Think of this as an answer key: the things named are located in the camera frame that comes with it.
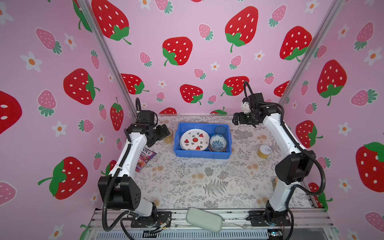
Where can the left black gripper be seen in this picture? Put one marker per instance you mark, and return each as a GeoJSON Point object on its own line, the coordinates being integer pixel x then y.
{"type": "Point", "coordinates": [161, 134]}

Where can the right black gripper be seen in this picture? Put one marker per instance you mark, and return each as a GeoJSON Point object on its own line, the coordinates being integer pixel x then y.
{"type": "Point", "coordinates": [241, 118]}

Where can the amber glass cup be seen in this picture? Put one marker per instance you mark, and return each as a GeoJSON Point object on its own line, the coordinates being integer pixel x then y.
{"type": "Point", "coordinates": [170, 138]}

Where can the green glass cup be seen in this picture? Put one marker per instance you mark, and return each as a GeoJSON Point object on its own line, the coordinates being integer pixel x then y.
{"type": "Point", "coordinates": [220, 130]}

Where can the blue white bottom bowl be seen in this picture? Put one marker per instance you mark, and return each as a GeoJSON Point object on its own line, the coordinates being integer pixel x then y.
{"type": "Point", "coordinates": [218, 143]}

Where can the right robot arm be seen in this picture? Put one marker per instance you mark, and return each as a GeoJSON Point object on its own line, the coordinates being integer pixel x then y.
{"type": "Point", "coordinates": [296, 164]}

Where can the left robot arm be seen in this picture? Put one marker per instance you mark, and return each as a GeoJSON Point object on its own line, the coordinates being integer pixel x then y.
{"type": "Point", "coordinates": [122, 200]}

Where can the blue plastic bin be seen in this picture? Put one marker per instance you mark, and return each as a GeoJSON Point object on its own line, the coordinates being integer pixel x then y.
{"type": "Point", "coordinates": [207, 154]}

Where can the purple snack packet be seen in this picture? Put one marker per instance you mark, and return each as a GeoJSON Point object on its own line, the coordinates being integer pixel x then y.
{"type": "Point", "coordinates": [145, 156]}

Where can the yellow can white lid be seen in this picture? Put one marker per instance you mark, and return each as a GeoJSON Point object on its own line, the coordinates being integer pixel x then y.
{"type": "Point", "coordinates": [264, 151]}

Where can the yellow blue sponge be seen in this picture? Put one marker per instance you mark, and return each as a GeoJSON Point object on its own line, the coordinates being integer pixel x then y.
{"type": "Point", "coordinates": [274, 182]}

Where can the grey-green pouch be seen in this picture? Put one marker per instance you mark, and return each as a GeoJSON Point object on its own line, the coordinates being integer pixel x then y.
{"type": "Point", "coordinates": [204, 220]}

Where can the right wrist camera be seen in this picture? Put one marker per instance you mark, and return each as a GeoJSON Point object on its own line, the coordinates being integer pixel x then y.
{"type": "Point", "coordinates": [246, 107]}

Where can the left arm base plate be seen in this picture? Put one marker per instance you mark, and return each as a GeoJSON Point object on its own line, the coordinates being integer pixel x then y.
{"type": "Point", "coordinates": [153, 221]}

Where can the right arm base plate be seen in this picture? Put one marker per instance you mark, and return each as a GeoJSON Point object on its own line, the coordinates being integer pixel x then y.
{"type": "Point", "coordinates": [269, 218]}

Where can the aluminium front rail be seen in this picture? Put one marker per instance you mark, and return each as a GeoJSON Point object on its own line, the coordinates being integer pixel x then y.
{"type": "Point", "coordinates": [236, 219]}

